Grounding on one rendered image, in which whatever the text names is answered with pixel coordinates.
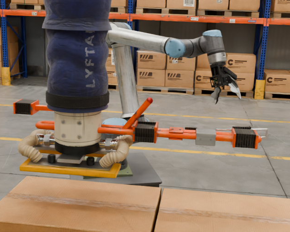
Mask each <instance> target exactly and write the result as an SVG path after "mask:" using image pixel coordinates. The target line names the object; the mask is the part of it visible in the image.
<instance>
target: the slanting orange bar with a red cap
mask: <svg viewBox="0 0 290 232"><path fill-rule="evenodd" d="M152 102H153V99H152V98H151V97H148V98H147V99H146V101H145V102H144V103H143V104H142V105H141V106H140V107H139V108H138V110H137V111H136V112H135V113H134V114H133V115H132V117H131V118H130V119H129V120H128V121H127V122H126V124H125V125H124V126H123V127H122V128H123V129H129V128H130V127H131V126H132V125H133V124H134V123H135V121H136V120H137V119H138V118H139V117H140V116H141V114H142V113H143V112H144V111H145V110H146V109H147V108H148V106H149V105H150V104H151V103H152Z"/></svg>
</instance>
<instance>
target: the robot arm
mask: <svg viewBox="0 0 290 232"><path fill-rule="evenodd" d="M110 25H111V28H112V30H108V33H107V36H106V39H105V40H106V43H108V44H111V46H112V51H113V57H114V63H115V69H116V76H117V83H118V88H119V94H120V100H121V106H122V115H121V117H120V118H108V119H106V120H104V121H103V123H102V124H107V125H122V126H124V125H125V124H126V122H127V121H128V120H129V119H130V118H131V117H132V115H133V114H134V113H135V112H136V111H137V110H138V108H139V99H138V93H137V87H136V81H135V75H134V69H133V61H132V55H131V49H130V46H133V47H137V48H141V49H145V50H150V51H154V52H159V53H163V54H166V55H169V56H170V57H172V58H182V57H186V58H194V57H196V56H199V55H203V54H207V56H208V61H209V64H210V69H211V73H212V77H210V83H211V80H212V81H214V82H213V85H212V83H211V87H214V88H215V91H214V92H213V93H211V97H212V98H214V102H215V104H217V102H218V98H219V94H220V92H221V88H220V87H224V86H225V85H226V86H229V87H230V90H231V91H232V92H234V93H236V94H237V96H238V97H239V98H240V99H241V94H240V90H239V88H238V85H237V83H236V81H235V80H236V79H237V75H236V74H234V73H233V72H232V71H230V70H229V69H228V68H227V67H225V66H224V67H223V65H226V63H225V62H226V61H227V59H226V53H225V49H224V44H223V40H222V35H221V32H220V31H219V30H209V31H205V32H203V36H201V37H198V38H195V39H176V38H171V37H169V38H168V37H164V36H159V35H153V34H148V33H143V32H138V31H134V30H132V29H131V27H130V26H129V25H128V24H127V23H122V22H110ZM137 120H138V121H145V122H149V120H148V119H146V118H145V117H144V113H142V114H141V116H140V117H139V118H138V119H137ZM119 136H123V135H122V134H107V133H102V134H101V139H106V138H109V139H112V140H113V139H116V138H117V137H119ZM119 163H120V164H121V168H120V170H124V169H125V168H127V166H128V162H127V158H125V159H124V160H123V161H122V162H121V161H120V162H119Z"/></svg>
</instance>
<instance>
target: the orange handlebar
mask: <svg viewBox="0 0 290 232"><path fill-rule="evenodd" d="M35 110H44V111H53V110H50V109H48V108H47V105H35ZM35 126H36V128H38V129H45V130H54V121H39V122H37V123H36V124H35ZM101 126H103V127H104V128H103V127H99V128H98V130H97V132H98V133H107V134H122V135H133V126H131V127H130V128H129V129H123V128H122V127H123V126H122V125H107V124H101ZM105 127H106V128H105ZM110 127H115V128H110ZM157 137H164V138H168V139H171V140H183V139H196V131H195V130H186V129H183V128H176V127H170V128H158V129H157ZM215 140H216V141H226V142H232V141H233V136H232V133H230V132H216V138H215ZM260 142H261V137H260V136H259V138H258V143H260Z"/></svg>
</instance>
